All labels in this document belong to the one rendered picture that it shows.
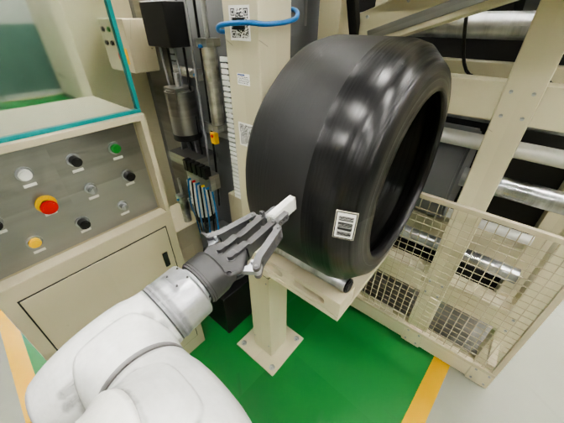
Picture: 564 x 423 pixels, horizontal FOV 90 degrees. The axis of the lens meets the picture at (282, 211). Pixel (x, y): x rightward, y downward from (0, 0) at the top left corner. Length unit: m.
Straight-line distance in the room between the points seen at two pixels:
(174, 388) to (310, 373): 1.42
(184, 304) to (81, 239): 0.78
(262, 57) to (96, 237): 0.80
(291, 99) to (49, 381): 0.53
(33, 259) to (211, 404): 0.92
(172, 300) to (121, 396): 0.15
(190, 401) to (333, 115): 0.45
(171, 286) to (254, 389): 1.29
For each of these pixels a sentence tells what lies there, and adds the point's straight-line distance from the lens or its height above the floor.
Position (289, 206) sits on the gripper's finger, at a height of 1.23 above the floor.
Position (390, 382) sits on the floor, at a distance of 1.76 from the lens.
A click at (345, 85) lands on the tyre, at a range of 0.56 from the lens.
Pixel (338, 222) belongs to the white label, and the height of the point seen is 1.21.
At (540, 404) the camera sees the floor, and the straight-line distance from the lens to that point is 2.05.
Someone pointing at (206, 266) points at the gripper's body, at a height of 1.23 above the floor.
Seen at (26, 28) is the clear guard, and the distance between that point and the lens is 0.98.
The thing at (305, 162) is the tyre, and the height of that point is 1.30.
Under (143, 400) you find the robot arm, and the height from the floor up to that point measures 1.27.
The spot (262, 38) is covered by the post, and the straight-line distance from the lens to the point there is 0.83.
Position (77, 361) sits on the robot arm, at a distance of 0.40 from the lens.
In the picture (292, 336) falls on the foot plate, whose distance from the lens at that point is 1.78.
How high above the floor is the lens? 1.52
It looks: 34 degrees down
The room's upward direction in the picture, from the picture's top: straight up
